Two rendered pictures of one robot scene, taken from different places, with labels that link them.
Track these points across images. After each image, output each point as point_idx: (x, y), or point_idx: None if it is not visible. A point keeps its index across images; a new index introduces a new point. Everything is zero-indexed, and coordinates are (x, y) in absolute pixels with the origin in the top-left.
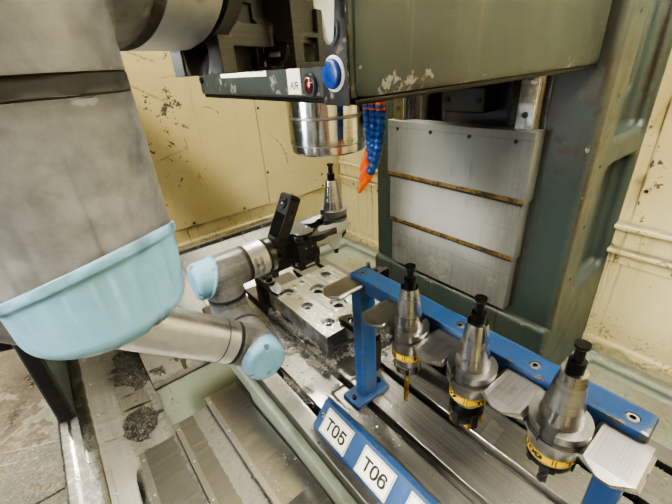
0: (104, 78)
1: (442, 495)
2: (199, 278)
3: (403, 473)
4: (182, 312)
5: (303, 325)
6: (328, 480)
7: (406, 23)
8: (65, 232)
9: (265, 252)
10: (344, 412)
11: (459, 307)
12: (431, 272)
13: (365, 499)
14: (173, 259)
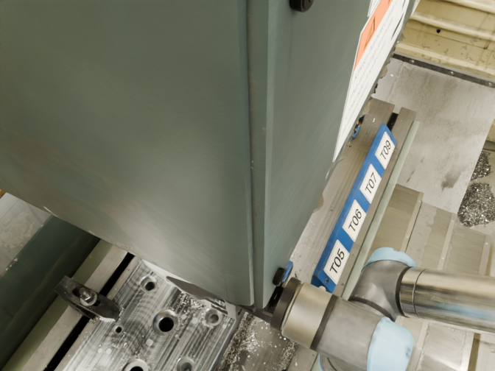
0: None
1: (334, 186)
2: (409, 332)
3: (351, 195)
4: (479, 283)
5: (218, 359)
6: (359, 271)
7: None
8: None
9: (308, 283)
10: (323, 254)
11: (59, 226)
12: (15, 247)
13: (365, 231)
14: None
